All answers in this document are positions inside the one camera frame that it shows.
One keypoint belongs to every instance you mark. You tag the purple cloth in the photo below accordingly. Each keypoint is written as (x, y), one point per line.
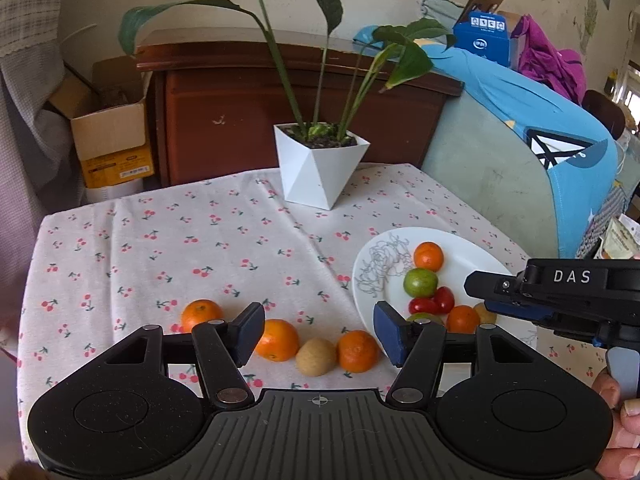
(545, 60)

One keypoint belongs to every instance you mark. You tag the blue printed cloth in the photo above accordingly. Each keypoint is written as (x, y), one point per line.
(500, 90)

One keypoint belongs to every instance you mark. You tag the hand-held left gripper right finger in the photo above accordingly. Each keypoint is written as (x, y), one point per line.
(390, 332)

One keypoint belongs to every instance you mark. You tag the person's right hand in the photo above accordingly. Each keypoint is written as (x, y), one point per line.
(627, 435)

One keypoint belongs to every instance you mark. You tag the pale snack packet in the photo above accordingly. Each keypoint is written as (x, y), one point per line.
(622, 240)

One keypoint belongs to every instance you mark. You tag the pale green sofa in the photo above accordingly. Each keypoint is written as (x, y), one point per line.
(480, 160)

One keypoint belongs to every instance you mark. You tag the brown wooden cabinet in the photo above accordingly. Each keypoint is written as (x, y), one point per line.
(225, 110)

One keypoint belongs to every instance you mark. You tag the houndstooth patterned cloth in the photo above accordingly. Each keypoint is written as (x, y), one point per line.
(597, 232)

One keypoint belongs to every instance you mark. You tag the white geometric plant pot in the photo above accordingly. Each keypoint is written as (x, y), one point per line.
(320, 170)

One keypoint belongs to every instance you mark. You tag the open cardboard box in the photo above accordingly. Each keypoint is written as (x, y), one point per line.
(110, 135)

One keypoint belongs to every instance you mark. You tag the brown round longan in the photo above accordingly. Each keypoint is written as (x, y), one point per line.
(315, 356)
(486, 315)

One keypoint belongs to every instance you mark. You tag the red cherry tomato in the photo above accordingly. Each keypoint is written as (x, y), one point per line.
(444, 299)
(421, 305)

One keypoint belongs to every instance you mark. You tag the blue cardboard box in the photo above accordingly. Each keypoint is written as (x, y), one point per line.
(482, 35)

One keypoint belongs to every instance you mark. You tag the white container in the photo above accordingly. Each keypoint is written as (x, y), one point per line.
(115, 192)

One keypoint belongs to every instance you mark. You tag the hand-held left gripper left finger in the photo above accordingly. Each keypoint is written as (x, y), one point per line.
(247, 332)

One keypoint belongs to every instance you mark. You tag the green round jujube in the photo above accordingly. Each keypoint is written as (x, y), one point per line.
(425, 317)
(420, 282)

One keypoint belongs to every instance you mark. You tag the orange tangerine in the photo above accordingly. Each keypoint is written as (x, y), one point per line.
(276, 340)
(462, 319)
(358, 351)
(201, 315)
(428, 256)

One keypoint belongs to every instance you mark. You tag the dark brown chair back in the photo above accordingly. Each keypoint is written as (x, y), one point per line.
(602, 110)

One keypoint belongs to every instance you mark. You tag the white plate with grey drawing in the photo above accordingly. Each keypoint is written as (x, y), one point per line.
(467, 254)

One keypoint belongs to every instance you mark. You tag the grey checkered curtain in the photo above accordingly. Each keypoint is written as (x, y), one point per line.
(30, 110)

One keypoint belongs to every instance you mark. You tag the cherry print tablecloth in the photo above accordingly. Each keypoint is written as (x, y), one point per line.
(200, 240)

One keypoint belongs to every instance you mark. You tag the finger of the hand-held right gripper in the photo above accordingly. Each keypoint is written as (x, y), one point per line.
(520, 312)
(495, 286)

